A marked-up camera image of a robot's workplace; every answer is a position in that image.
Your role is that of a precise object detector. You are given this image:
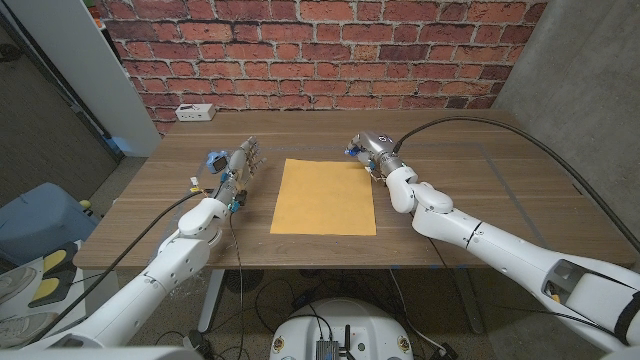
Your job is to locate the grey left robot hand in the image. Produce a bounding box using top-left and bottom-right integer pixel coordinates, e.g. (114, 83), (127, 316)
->
(219, 135), (269, 206)

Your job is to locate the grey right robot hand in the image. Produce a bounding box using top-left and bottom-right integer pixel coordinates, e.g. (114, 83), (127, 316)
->
(344, 131), (406, 181)

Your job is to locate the yellow felt sheet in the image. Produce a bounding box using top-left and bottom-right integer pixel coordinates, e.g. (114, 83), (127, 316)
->
(269, 158), (378, 237)

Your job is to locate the white left shoulder cover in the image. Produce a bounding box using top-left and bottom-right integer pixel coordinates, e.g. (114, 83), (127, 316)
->
(0, 345), (204, 360)

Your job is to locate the small blue gadget with screen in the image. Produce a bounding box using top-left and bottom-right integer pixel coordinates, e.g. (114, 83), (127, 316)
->
(206, 151), (230, 175)

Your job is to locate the white power strip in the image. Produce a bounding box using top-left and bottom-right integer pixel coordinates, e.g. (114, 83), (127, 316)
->
(174, 103), (217, 123)

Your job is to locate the red brick print backdrop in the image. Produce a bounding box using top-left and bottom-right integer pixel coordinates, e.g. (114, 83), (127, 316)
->
(94, 0), (549, 136)

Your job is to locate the black round fan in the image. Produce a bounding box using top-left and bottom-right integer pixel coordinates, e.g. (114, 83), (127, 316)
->
(223, 269), (265, 295)

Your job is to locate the light blue object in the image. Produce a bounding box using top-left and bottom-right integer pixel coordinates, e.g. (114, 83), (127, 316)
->
(102, 135), (127, 157)

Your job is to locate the white table leg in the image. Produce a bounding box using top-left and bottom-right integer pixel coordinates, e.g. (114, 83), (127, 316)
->
(198, 269), (226, 334)

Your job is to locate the white robot torso base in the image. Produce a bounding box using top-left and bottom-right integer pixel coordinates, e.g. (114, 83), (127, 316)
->
(269, 298), (415, 360)

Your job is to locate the grey table leg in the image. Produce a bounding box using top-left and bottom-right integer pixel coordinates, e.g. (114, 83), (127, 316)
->
(452, 269), (485, 335)

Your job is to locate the white pillar panel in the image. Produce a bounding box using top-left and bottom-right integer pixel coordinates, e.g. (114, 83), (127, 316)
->
(4, 0), (162, 158)

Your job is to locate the grey electronics box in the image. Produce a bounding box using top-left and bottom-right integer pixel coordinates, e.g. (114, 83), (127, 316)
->
(315, 339), (341, 360)

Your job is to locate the black yellow foot pedal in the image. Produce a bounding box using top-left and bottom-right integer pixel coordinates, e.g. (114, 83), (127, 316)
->
(27, 273), (76, 309)
(42, 241), (80, 276)

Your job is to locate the blue-grey bin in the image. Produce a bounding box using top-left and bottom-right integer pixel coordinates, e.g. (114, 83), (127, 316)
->
(0, 182), (99, 266)

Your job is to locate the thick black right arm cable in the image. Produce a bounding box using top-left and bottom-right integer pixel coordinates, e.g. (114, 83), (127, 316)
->
(393, 115), (640, 254)

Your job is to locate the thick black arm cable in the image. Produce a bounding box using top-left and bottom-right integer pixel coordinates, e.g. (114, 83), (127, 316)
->
(393, 115), (640, 254)
(22, 187), (226, 349)

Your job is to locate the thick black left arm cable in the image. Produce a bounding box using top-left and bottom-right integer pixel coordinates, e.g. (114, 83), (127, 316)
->
(22, 187), (226, 349)

